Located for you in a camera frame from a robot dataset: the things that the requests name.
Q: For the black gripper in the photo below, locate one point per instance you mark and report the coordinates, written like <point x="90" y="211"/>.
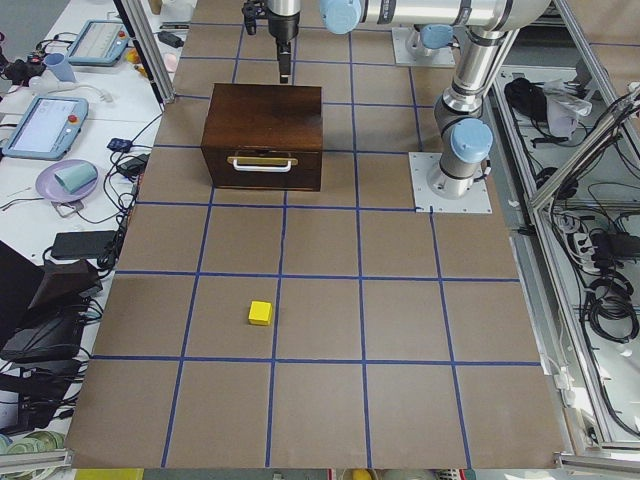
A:
<point x="279" y="28"/>

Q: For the dark wooden drawer box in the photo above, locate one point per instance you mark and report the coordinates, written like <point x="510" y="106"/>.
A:
<point x="266" y="125"/>

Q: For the yellow block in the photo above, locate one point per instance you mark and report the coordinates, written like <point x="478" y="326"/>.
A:
<point x="260" y="313"/>

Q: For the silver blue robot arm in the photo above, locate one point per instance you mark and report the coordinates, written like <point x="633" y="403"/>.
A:
<point x="283" y="7"/>
<point x="491" y="28"/>

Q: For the black power adapter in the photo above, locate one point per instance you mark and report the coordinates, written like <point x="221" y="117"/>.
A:
<point x="133" y="167"/>

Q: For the upper blue teach pendant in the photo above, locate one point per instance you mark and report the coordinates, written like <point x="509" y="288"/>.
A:
<point x="99" y="43"/>

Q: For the blue teach pendant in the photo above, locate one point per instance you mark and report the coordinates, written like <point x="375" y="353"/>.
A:
<point x="48" y="128"/>
<point x="99" y="43"/>

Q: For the light blue cup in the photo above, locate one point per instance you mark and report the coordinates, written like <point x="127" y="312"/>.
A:
<point x="58" y="64"/>

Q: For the light green cup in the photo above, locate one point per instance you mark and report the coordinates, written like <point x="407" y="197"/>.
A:
<point x="75" y="176"/>

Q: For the lower blue teach pendant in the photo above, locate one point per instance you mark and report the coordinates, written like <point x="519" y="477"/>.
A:
<point x="48" y="128"/>

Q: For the purple plate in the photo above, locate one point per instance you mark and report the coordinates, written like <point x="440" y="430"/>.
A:
<point x="47" y="186"/>

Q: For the black phone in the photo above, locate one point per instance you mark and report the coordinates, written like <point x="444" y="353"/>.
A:
<point x="81" y="245"/>

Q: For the aluminium frame post left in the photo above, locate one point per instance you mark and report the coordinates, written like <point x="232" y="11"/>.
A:
<point x="137" y="25"/>

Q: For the aluminium frame strut right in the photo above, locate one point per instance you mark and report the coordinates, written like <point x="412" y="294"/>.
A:
<point x="605" y="131"/>

